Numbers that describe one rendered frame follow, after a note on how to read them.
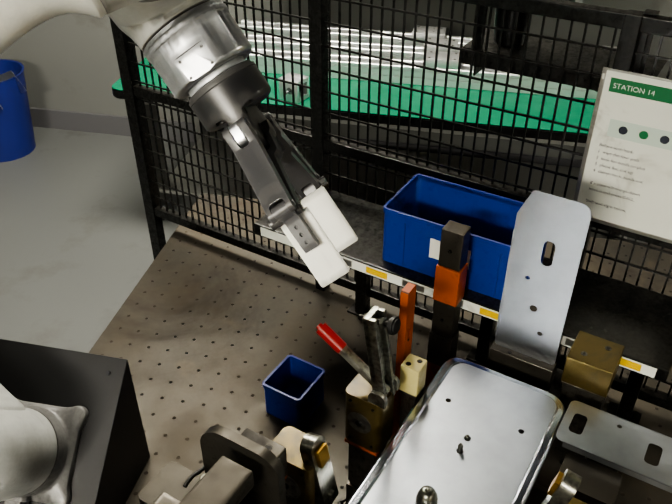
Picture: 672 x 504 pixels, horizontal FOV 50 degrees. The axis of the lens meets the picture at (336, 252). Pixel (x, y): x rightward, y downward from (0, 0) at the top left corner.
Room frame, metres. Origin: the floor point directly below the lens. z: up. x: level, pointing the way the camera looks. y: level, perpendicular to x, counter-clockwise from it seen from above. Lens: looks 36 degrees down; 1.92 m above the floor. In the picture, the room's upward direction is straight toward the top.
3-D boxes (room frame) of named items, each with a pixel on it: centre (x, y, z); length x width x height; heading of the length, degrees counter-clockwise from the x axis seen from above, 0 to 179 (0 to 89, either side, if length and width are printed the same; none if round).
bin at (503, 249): (1.21, -0.26, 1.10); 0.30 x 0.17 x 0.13; 59
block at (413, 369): (0.87, -0.13, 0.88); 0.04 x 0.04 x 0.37; 59
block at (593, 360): (0.91, -0.45, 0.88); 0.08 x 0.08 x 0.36; 59
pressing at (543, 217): (0.96, -0.35, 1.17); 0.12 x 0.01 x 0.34; 59
